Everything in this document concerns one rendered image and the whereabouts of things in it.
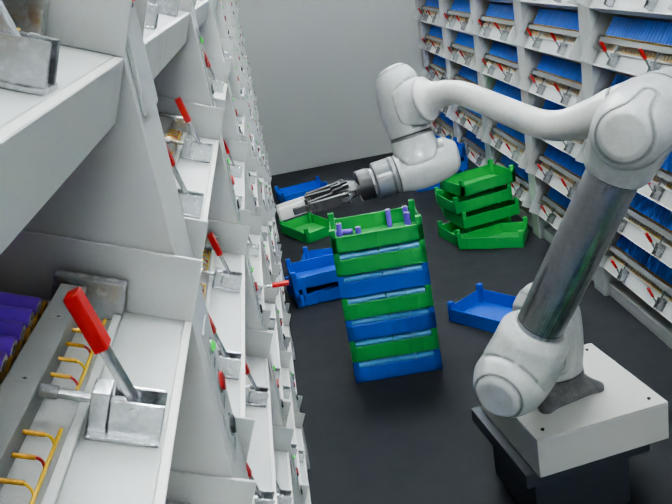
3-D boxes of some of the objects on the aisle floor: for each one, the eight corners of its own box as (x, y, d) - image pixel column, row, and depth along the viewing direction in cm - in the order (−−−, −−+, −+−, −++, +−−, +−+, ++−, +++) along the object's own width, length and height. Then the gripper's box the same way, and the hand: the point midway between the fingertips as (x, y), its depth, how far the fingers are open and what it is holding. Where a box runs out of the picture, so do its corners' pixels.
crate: (433, 342, 289) (431, 323, 286) (442, 369, 270) (439, 348, 267) (353, 356, 290) (349, 336, 287) (356, 383, 271) (352, 363, 268)
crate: (545, 316, 294) (544, 296, 291) (514, 338, 282) (512, 318, 279) (480, 300, 315) (478, 282, 313) (448, 321, 303) (446, 302, 301)
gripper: (383, 205, 180) (284, 238, 180) (372, 187, 195) (281, 217, 195) (374, 175, 178) (274, 208, 177) (363, 159, 192) (271, 190, 192)
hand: (291, 208), depth 186 cm, fingers open, 3 cm apart
